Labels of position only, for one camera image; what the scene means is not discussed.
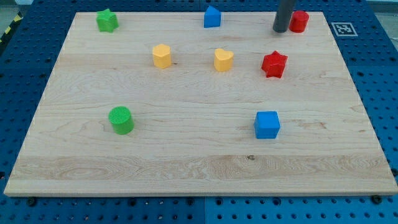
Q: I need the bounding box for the red cylinder block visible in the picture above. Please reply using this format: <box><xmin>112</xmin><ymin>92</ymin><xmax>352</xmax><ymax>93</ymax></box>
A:
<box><xmin>289</xmin><ymin>11</ymin><xmax>310</xmax><ymax>33</ymax></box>

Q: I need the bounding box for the wooden board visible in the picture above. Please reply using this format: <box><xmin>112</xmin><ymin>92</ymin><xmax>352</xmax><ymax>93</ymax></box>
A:
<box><xmin>4</xmin><ymin>12</ymin><xmax>397</xmax><ymax>197</ymax></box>

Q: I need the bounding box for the yellow heart block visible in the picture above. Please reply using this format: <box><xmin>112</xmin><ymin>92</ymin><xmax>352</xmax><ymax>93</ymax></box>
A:
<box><xmin>213</xmin><ymin>49</ymin><xmax>234</xmax><ymax>72</ymax></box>

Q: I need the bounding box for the yellow hexagon block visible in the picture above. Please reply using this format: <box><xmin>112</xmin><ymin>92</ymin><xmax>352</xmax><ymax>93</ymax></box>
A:
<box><xmin>152</xmin><ymin>44</ymin><xmax>172</xmax><ymax>68</ymax></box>

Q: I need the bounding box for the blue cube block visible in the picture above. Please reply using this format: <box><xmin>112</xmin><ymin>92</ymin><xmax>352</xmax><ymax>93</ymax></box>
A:
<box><xmin>254</xmin><ymin>111</ymin><xmax>280</xmax><ymax>139</ymax></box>

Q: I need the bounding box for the green cylinder block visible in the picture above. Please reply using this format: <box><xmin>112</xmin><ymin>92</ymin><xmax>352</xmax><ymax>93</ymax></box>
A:
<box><xmin>108</xmin><ymin>106</ymin><xmax>134</xmax><ymax>135</ymax></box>

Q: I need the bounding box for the red star block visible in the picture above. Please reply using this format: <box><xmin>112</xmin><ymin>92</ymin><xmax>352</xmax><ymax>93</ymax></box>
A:
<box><xmin>261</xmin><ymin>50</ymin><xmax>288</xmax><ymax>78</ymax></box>

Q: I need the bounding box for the blue triangle block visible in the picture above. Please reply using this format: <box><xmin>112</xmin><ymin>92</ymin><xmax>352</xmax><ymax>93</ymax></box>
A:
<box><xmin>203</xmin><ymin>6</ymin><xmax>221</xmax><ymax>28</ymax></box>

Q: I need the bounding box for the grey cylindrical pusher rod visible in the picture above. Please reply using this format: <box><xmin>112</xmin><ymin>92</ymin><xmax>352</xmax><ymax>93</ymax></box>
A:
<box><xmin>272</xmin><ymin>0</ymin><xmax>297</xmax><ymax>33</ymax></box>

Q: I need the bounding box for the green star block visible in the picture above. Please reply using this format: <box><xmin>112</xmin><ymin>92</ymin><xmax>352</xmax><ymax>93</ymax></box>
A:
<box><xmin>96</xmin><ymin>9</ymin><xmax>119</xmax><ymax>33</ymax></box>

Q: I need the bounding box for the white fiducial marker tag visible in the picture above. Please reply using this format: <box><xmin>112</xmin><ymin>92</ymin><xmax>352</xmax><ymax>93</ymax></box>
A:
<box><xmin>331</xmin><ymin>22</ymin><xmax>358</xmax><ymax>37</ymax></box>

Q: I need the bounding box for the black bolt left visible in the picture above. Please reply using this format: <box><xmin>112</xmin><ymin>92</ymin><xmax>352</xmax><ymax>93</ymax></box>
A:
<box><xmin>26</xmin><ymin>197</ymin><xmax>37</xmax><ymax>207</ymax></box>

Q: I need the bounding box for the black bolt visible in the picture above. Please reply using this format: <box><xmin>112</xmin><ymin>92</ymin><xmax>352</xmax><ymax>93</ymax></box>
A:
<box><xmin>26</xmin><ymin>197</ymin><xmax>37</xmax><ymax>207</ymax></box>
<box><xmin>371</xmin><ymin>195</ymin><xmax>382</xmax><ymax>205</ymax></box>

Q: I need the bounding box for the black bolt right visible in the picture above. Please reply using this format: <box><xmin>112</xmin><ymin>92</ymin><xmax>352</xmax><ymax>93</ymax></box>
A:
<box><xmin>371</xmin><ymin>195</ymin><xmax>382</xmax><ymax>205</ymax></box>

